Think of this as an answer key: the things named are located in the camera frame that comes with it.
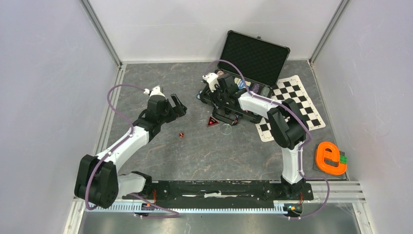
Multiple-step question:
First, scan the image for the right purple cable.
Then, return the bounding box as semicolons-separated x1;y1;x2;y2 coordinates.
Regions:
206;59;331;221

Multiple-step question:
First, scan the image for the grey green chip stack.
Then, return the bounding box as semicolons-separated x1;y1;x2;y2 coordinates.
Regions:
260;87;271;98

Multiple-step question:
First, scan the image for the black poker set case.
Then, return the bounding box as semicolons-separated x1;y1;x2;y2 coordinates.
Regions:
199;30;290;125

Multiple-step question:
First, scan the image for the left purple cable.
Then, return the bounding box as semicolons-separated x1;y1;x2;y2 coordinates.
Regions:
84;84;180;219

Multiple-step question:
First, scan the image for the black white checkered mat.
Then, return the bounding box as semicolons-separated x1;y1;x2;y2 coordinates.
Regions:
249;75;326;131

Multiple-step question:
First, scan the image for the blue card box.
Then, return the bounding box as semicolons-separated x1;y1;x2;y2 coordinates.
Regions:
234;78;251;90

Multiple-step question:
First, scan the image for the orange tape dispenser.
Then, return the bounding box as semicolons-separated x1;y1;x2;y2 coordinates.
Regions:
315;141;348;176

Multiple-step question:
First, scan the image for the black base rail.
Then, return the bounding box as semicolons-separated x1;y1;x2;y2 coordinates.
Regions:
139;180;314;209

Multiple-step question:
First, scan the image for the clear round dealer button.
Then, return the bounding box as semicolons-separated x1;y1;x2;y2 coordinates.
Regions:
220;123;232;135

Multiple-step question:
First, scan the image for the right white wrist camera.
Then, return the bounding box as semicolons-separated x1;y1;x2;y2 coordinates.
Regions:
202;73;219;93

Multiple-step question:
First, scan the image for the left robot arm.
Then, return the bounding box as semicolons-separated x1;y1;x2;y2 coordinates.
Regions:
74;94;187;208

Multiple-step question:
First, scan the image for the purple cable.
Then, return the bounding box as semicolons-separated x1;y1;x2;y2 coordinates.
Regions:
206;59;331;221
84;84;180;219

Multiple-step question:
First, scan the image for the red triangle all-in button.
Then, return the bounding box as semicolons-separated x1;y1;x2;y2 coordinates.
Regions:
206;116;220;127

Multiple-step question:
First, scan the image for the purple chip stack in case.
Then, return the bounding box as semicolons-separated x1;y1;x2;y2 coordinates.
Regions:
251;84;260;94

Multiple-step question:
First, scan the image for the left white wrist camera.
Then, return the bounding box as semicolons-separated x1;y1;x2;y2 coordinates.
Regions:
143;86;165;98

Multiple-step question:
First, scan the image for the green toy block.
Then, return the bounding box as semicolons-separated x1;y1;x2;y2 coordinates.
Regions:
339;155;347;164

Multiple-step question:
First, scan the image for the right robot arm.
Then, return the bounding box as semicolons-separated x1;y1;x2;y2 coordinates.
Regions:
203;73;310;199

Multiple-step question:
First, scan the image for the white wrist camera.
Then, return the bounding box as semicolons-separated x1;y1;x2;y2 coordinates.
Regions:
143;86;165;98
202;73;219;93

